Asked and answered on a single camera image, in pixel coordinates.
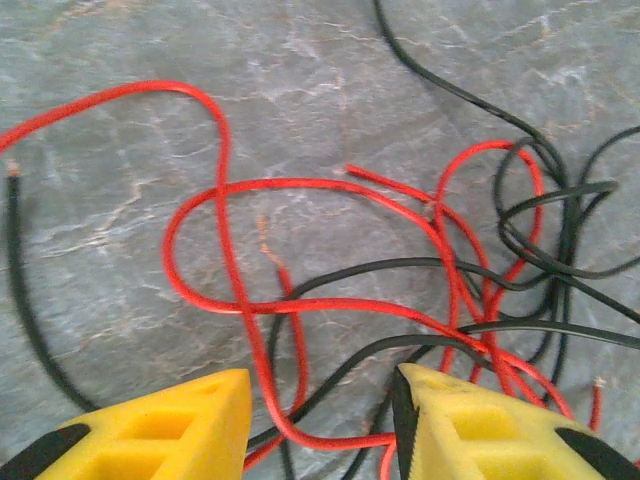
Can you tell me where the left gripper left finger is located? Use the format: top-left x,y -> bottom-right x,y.
0,368 -> 252,480

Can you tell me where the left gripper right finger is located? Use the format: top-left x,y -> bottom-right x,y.
391,363 -> 640,480

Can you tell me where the red cable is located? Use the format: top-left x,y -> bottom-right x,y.
243,214 -> 310,472
0,79 -> 401,452
344,164 -> 497,362
432,139 -> 547,387
161,177 -> 576,422

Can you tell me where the black cable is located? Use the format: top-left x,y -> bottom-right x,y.
242,333 -> 502,472
267,256 -> 640,480
494,124 -> 640,352
372,0 -> 581,402
3,172 -> 100,415

